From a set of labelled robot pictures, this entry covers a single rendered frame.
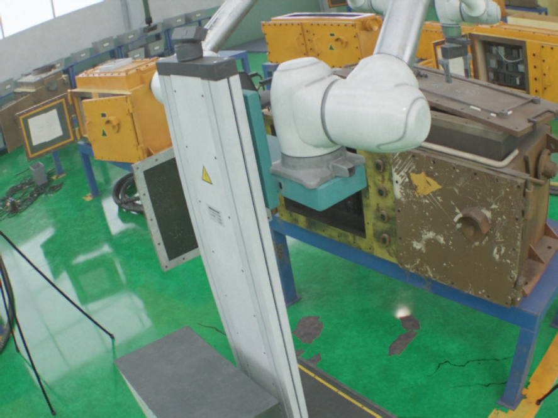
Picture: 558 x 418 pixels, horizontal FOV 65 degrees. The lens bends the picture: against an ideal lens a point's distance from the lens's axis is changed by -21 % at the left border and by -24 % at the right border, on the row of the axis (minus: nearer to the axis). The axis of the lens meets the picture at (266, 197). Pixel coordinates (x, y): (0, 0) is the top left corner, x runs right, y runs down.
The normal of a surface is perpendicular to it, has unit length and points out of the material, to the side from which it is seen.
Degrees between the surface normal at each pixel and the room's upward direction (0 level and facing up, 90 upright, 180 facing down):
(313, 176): 15
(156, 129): 90
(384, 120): 79
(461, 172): 90
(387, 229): 90
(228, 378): 0
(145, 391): 0
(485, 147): 90
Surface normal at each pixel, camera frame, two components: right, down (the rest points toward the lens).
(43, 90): 0.65, 0.22
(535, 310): -0.18, -0.89
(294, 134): -0.49, 0.50
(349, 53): -0.73, 0.41
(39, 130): 0.39, 0.33
